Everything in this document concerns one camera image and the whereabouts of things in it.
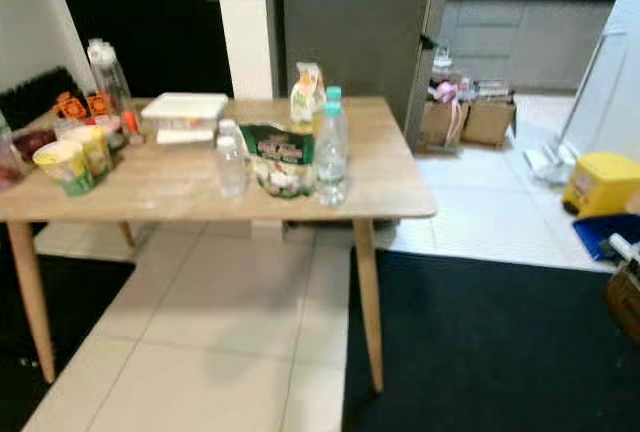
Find grey fridge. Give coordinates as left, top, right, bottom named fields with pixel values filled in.
left=265, top=0, right=456, bottom=138

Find purple measuring jug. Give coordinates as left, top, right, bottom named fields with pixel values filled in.
left=0, top=137, right=33, bottom=193

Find yellow green noodle cup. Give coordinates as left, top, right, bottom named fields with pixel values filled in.
left=68, top=124, right=114, bottom=179
left=32, top=139, right=97, bottom=199

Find black foam panel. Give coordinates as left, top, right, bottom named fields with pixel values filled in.
left=0, top=67, right=77, bottom=133

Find orange black pack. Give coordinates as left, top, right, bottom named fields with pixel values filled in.
left=85, top=92, right=113, bottom=118
left=55, top=92, right=88, bottom=121

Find pinkish round cup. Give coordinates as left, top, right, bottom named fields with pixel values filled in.
left=95, top=114, right=129, bottom=150

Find small orange red bottle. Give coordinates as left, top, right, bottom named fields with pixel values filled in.
left=122, top=109, right=144, bottom=146

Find clear bottle white cap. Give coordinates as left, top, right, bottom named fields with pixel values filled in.
left=86, top=38, right=133, bottom=115

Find light wooden table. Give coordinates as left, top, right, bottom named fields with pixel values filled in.
left=0, top=95, right=439, bottom=395

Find white plastic food container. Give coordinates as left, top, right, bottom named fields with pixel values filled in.
left=140, top=92, right=229, bottom=146

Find black door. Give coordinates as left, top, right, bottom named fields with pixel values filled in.
left=50, top=0, right=224, bottom=100

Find small clear plastic bottle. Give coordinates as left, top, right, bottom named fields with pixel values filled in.
left=215, top=119, right=250, bottom=199

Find green white food bag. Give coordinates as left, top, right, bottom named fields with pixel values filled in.
left=240, top=122, right=317, bottom=200

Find green white juice carton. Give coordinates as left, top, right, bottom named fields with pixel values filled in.
left=288, top=62, right=329, bottom=131

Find brown cardboard box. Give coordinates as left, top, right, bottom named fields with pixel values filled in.
left=460, top=97, right=519, bottom=149
left=418, top=92, right=469, bottom=150

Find pink white bag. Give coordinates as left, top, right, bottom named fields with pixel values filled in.
left=428, top=74, right=461, bottom=105

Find grey kitchen counter cabinet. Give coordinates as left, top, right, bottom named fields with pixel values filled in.
left=435, top=0, right=640, bottom=95

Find white mop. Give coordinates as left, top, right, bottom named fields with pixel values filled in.
left=523, top=30, right=626, bottom=186

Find yellow plastic tub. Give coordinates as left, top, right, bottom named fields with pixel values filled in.
left=561, top=151, right=640, bottom=219

